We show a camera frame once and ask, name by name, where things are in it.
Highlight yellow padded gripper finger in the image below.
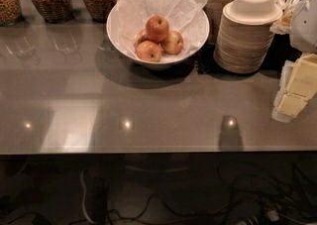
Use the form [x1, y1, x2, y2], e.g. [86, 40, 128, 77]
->
[271, 60, 307, 123]

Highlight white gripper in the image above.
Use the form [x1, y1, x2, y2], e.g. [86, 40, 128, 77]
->
[286, 0, 317, 100]

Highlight white ceramic bowl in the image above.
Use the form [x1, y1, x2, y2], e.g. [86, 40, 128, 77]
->
[106, 0, 211, 70]

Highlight right red yellow apple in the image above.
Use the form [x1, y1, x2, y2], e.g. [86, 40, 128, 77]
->
[160, 31, 183, 55]

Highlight red yellow apple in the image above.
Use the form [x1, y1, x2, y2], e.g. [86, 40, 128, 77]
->
[160, 31, 183, 55]
[136, 41, 162, 62]
[146, 16, 169, 43]

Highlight front red yellow apple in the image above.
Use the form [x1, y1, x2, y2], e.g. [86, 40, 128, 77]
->
[136, 41, 162, 62]

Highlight top red yellow apple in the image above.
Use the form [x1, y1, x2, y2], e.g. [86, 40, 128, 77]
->
[146, 16, 169, 43]

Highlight hidden back red apple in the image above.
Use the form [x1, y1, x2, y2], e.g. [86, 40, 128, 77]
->
[135, 29, 148, 45]

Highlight black placemat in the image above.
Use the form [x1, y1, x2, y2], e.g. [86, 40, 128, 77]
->
[194, 35, 301, 74]

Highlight front stack of paper bowls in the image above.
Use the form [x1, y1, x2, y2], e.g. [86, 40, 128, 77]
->
[213, 0, 282, 74]

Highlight white tissue paper liner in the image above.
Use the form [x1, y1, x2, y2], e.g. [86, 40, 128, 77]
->
[114, 0, 210, 59]

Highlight left glass cereal jar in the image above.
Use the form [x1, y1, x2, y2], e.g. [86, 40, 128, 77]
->
[0, 0, 22, 26]

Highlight black cables under table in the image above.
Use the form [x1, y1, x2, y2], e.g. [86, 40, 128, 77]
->
[105, 159, 317, 225]

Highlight white cable under table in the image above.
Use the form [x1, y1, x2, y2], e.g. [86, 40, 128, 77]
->
[79, 169, 97, 225]

